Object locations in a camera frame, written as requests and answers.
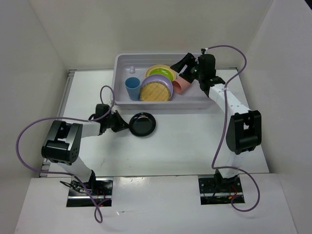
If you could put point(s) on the orange plastic plate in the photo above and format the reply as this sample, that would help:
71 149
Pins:
158 66

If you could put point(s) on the blue plastic cup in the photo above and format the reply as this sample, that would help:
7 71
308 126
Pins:
132 85

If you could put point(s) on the green plastic plate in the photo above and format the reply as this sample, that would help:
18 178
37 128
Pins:
161 71

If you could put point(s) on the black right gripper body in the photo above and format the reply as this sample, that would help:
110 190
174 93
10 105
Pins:
201 73

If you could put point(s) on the woven bamboo plate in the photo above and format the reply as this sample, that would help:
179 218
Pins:
154 91

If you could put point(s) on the pink plastic cup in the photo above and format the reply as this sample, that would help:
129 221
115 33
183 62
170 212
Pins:
180 85

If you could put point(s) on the purple plastic plate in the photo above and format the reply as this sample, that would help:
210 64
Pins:
159 78

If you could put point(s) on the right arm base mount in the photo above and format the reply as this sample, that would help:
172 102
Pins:
213 194

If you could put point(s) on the black glossy plate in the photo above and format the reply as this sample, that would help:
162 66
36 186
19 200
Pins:
142 124

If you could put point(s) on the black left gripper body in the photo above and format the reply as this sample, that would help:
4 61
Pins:
107 120

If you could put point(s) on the grey plastic bin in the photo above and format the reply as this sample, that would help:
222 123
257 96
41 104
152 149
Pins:
135 65

